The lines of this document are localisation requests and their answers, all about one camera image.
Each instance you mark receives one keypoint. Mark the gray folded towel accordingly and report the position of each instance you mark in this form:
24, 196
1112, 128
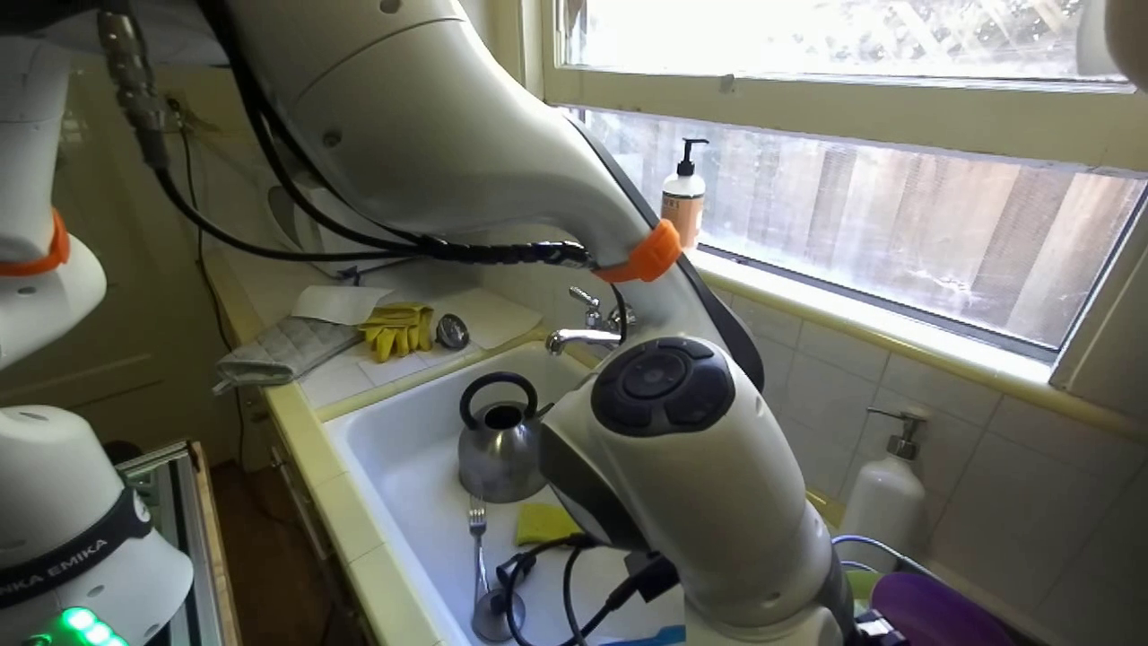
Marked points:
287, 347

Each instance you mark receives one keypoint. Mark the blue plastic utensil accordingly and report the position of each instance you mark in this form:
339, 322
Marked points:
658, 637

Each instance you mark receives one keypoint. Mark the purple bowl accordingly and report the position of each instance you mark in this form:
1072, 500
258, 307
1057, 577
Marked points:
935, 610

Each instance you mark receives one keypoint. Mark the yellow cloth on counter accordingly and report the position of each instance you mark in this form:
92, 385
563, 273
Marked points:
398, 328

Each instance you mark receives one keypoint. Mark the chrome wall faucet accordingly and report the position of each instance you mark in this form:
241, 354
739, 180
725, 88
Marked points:
579, 339

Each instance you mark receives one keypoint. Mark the white kitchen sink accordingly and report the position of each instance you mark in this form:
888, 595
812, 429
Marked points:
408, 478

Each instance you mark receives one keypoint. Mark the white paper sheet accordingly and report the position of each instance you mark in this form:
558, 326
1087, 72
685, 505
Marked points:
343, 304

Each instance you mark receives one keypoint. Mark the cream window frame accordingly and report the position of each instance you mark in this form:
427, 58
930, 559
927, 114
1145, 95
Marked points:
954, 114

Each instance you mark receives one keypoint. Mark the pump bottle with orange liquid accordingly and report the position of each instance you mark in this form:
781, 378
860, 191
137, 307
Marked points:
681, 208

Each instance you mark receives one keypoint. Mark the yellow sponge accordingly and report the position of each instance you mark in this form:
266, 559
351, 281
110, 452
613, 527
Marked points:
542, 527

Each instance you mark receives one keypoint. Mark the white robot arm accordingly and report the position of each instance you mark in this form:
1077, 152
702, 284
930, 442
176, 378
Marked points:
417, 121

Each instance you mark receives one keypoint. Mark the dark dish drying rack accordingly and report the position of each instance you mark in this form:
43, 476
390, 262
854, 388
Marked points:
863, 541

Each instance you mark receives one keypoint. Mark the white soap dispenser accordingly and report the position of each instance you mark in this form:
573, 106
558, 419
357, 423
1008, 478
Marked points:
885, 505

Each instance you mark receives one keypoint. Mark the yellow plate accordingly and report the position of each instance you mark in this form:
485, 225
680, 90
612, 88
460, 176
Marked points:
860, 584

